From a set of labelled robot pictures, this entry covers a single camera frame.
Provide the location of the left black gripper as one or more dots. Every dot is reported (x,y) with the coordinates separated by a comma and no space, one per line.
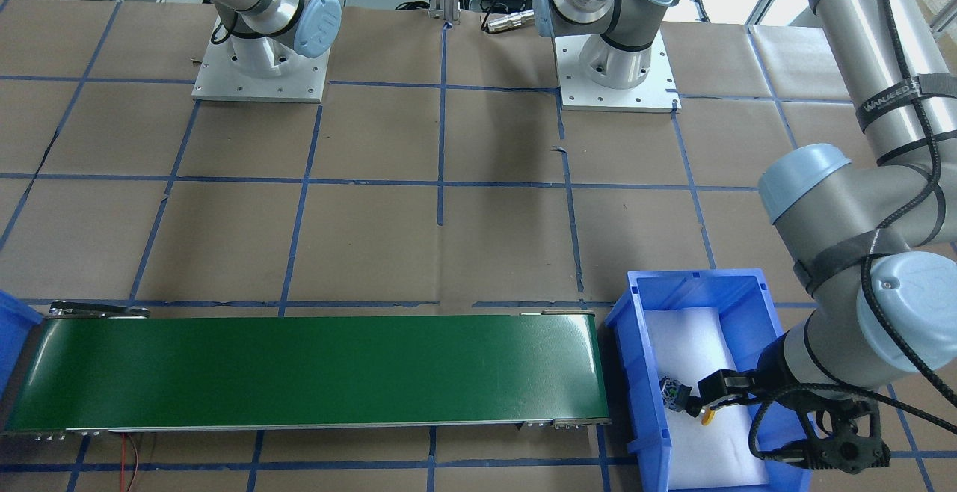
(772,374)

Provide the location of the yellow push button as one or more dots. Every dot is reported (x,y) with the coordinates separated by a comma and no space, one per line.
(678,397)

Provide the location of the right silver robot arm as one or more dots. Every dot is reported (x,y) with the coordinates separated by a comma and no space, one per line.
(274,40)

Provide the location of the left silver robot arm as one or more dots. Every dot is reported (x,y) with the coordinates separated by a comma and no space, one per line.
(886,307)

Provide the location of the white foam pad bin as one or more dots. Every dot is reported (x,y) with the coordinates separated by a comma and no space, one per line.
(689,345)

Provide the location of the blue bin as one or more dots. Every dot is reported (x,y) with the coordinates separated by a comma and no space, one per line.
(17,320)
(749,323)

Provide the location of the green conveyor belt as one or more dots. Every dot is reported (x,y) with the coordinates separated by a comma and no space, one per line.
(258,373)

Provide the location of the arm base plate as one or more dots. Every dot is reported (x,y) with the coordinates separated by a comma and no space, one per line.
(259,70)
(593,76)

